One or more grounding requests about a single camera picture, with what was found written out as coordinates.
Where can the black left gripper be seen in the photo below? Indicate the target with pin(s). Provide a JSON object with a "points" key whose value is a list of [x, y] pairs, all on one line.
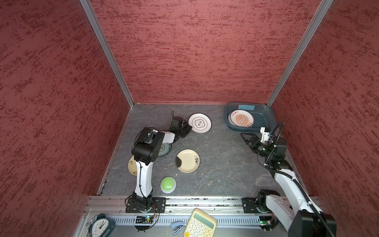
{"points": [[188, 128]]}

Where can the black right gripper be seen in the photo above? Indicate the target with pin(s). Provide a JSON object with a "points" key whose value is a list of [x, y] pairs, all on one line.
{"points": [[252, 136]]}

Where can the white plate black line motif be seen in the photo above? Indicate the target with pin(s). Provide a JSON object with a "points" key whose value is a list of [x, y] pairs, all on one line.
{"points": [[200, 123]]}

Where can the orange sunburst white plate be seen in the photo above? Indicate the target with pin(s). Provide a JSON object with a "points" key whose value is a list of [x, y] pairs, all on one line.
{"points": [[241, 118]]}

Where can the cream yellow plate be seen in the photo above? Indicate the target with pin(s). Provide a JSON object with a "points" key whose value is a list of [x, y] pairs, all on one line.
{"points": [[187, 161]]}

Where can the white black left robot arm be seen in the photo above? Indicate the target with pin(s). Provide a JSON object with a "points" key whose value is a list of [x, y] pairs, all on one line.
{"points": [[145, 149]]}

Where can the beige plate under left arm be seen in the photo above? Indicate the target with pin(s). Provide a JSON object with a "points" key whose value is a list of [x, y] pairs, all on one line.
{"points": [[132, 167]]}

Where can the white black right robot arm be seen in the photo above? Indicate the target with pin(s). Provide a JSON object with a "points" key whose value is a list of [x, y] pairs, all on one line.
{"points": [[295, 211]]}

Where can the translucent blue plastic bin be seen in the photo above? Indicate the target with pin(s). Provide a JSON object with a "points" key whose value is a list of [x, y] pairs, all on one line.
{"points": [[263, 117]]}

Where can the light blue bin label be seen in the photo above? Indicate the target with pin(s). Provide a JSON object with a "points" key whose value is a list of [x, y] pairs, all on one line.
{"points": [[246, 107]]}

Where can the green push button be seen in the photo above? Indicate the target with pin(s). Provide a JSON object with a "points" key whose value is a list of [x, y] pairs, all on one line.
{"points": [[168, 185]]}

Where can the blue stapler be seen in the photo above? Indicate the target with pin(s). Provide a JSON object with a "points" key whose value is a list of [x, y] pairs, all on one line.
{"points": [[177, 227]]}

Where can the yellow calculator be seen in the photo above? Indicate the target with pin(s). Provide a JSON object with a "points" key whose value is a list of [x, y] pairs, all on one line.
{"points": [[200, 225]]}

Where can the teal alarm clock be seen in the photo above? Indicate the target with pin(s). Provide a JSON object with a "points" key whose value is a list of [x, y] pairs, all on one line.
{"points": [[101, 226]]}

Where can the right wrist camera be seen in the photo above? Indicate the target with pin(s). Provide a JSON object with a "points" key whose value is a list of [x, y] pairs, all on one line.
{"points": [[266, 136]]}

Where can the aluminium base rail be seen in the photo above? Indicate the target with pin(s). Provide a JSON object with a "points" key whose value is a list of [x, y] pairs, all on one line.
{"points": [[227, 210]]}

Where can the aluminium left corner post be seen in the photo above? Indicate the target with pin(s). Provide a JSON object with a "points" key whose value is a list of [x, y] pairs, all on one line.
{"points": [[95, 24]]}

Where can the aluminium corner post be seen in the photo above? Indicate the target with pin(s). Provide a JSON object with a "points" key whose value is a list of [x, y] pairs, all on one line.
{"points": [[95, 24], [311, 29]]}

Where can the aluminium right corner post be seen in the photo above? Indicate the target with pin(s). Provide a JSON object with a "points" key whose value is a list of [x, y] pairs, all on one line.
{"points": [[311, 29]]}

